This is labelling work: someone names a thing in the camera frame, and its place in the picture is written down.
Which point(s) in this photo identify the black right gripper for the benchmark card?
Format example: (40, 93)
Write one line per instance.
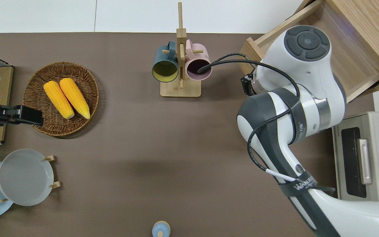
(248, 85)

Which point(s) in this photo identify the light wooden drawer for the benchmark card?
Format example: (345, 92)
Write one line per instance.
(350, 49)

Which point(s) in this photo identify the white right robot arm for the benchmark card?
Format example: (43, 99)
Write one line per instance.
(308, 98)

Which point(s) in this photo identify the brown wicker basket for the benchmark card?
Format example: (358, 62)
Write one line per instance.
(35, 121)

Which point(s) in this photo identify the yellow corn cob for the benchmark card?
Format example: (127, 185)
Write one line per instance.
(76, 98)
(58, 99)

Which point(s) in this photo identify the wooden plate rack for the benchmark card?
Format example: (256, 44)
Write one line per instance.
(52, 158)

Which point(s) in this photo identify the pink mug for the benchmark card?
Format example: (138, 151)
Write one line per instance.
(197, 65)

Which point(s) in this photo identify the grey plate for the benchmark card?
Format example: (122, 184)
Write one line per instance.
(25, 177)

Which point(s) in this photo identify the wooden mug rack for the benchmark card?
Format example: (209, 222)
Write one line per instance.
(180, 89)

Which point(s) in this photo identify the dark blue mug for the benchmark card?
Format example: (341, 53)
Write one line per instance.
(164, 69)

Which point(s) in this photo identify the brown table mat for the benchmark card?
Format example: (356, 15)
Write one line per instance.
(143, 148)

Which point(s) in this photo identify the light wooden cabinet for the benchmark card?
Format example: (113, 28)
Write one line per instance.
(373, 29)

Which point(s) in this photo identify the small blue bell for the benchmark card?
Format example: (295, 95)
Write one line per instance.
(161, 229)

